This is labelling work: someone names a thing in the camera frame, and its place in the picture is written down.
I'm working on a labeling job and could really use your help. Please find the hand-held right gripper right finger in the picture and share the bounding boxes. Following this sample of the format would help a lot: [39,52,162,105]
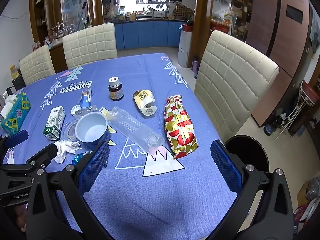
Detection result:
[207,140,294,240]

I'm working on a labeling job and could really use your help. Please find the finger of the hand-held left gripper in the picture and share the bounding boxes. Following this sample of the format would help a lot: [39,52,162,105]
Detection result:
[0,144,58,180]
[0,130,29,165]

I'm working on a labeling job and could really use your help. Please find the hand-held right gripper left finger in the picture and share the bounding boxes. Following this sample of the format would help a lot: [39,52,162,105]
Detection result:
[26,141,118,240]

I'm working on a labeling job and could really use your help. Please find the black trash bin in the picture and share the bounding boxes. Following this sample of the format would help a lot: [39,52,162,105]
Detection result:
[224,135,270,174]

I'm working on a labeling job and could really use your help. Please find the green white milk carton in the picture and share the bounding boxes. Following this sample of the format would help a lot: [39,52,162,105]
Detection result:
[42,107,66,141]

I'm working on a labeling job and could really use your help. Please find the white and blue bowl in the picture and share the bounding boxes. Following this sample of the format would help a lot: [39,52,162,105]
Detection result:
[75,112,111,150]

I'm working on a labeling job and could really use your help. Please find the blue white torn packet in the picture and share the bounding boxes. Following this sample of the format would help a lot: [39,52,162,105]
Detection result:
[79,89,92,108]

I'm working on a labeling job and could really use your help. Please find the yellow snack wrapper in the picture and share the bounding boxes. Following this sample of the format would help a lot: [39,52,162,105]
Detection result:
[132,89,157,117]

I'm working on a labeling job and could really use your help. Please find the person's left hand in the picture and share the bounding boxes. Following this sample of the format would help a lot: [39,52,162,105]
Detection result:
[14,204,27,233]

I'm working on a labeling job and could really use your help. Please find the blue foil wrapper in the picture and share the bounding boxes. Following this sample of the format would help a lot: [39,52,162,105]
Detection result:
[72,151,93,165]

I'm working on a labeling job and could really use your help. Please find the crumpled white tissue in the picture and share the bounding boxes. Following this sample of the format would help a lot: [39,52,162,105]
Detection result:
[53,141,81,164]

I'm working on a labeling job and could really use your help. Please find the beaded tissue box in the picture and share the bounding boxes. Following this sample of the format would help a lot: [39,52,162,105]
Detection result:
[0,92,33,133]

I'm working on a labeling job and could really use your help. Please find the clear tape roll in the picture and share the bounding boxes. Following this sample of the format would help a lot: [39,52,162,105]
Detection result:
[61,120,80,141]

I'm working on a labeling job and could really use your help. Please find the clear plastic package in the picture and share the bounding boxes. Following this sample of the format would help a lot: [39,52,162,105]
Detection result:
[106,106,165,155]

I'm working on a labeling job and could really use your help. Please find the black box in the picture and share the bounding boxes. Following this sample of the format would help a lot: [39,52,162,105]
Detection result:
[12,76,26,91]

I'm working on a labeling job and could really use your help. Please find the red gold patterned bag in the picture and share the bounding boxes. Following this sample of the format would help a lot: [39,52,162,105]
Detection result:
[164,95,199,160]

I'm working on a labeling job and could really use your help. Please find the blue printed tablecloth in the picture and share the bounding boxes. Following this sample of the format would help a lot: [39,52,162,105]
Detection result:
[0,53,250,240]

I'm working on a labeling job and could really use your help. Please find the dark blue water jug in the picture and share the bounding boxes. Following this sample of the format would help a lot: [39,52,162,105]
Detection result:
[263,115,284,136]

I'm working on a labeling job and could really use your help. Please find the yellow snack jar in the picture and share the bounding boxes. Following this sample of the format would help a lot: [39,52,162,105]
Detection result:
[10,65,21,80]

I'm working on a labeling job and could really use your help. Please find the brown medicine bottle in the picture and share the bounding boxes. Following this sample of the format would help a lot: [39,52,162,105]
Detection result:
[108,77,124,102]

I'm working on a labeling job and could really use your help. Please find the cardboard box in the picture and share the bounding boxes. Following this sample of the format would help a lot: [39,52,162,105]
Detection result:
[296,179,315,204]

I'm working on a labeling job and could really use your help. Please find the large cream quilted chair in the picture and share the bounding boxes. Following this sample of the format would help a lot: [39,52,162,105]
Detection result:
[194,30,280,143]

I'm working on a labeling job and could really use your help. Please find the white metal rack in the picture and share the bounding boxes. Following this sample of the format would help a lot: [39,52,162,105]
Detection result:
[274,81,317,140]

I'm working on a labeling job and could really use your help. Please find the colourful printed box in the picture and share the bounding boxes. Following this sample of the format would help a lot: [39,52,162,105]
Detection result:
[294,200,320,230]

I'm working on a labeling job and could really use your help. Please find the grey plastic bag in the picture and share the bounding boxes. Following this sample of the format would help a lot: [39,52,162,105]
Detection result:
[306,179,320,200]

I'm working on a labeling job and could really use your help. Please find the purple bottle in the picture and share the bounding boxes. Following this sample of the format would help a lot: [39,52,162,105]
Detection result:
[192,57,200,79]

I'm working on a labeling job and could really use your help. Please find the red basin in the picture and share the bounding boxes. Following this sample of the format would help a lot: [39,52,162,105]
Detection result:
[301,80,320,105]

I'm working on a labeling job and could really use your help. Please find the hanging wine glasses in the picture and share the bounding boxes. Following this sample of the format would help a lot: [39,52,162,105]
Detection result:
[51,22,76,40]

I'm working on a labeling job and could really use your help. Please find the wooden display cabinet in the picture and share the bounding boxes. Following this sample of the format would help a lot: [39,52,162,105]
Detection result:
[29,0,100,73]

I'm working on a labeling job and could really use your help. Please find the brown refrigerator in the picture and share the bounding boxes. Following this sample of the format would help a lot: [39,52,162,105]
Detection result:
[246,0,314,128]

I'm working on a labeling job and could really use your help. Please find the blue kitchen cabinets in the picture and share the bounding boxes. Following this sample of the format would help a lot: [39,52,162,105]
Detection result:
[114,20,187,51]

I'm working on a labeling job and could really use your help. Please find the wooden shelf with goods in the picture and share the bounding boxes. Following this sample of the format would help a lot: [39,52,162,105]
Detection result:
[187,0,255,68]

